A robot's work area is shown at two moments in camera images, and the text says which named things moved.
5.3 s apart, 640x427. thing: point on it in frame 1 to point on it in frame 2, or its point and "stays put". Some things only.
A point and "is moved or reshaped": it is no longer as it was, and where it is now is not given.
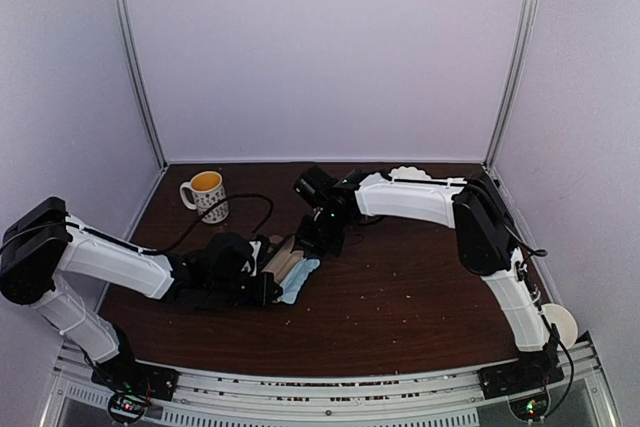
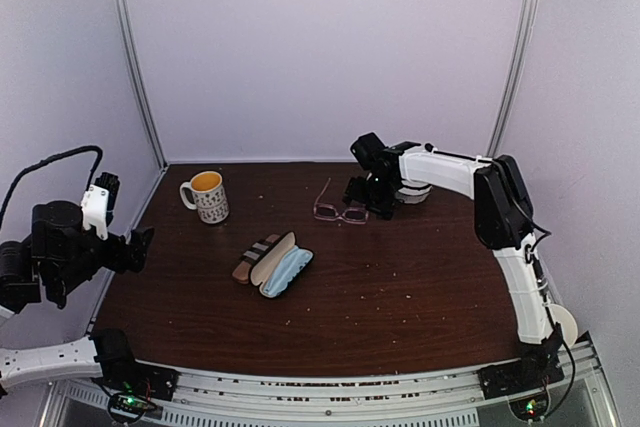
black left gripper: x=261 y=297 to x=119 y=262
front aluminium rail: x=449 y=396 stays put
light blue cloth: x=295 y=278 is moved or reshaped
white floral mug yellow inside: x=203 y=191 stays put
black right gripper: x=306 y=237 to x=356 y=190
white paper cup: x=568 y=329 stays put
